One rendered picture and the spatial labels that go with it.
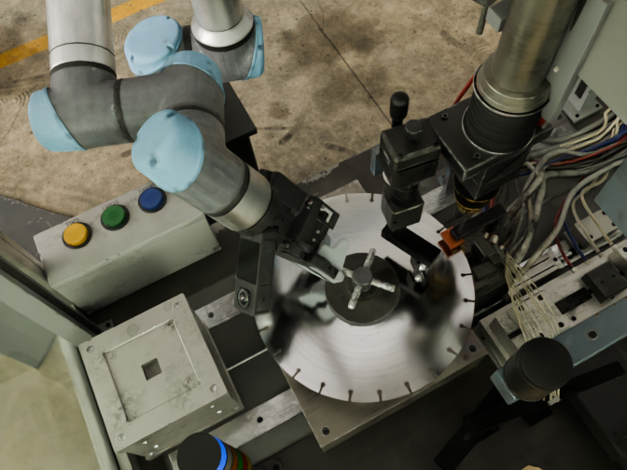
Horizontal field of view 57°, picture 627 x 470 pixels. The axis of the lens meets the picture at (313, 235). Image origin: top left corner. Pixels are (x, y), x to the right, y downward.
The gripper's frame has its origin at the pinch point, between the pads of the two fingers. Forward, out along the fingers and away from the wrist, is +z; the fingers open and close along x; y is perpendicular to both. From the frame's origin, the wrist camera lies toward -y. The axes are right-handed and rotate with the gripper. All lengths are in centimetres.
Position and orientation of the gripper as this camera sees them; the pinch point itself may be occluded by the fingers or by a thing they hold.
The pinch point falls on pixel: (334, 280)
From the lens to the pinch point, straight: 83.6
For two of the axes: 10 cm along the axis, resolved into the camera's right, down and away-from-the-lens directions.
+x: -6.9, -2.1, 6.9
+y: 4.3, -8.9, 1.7
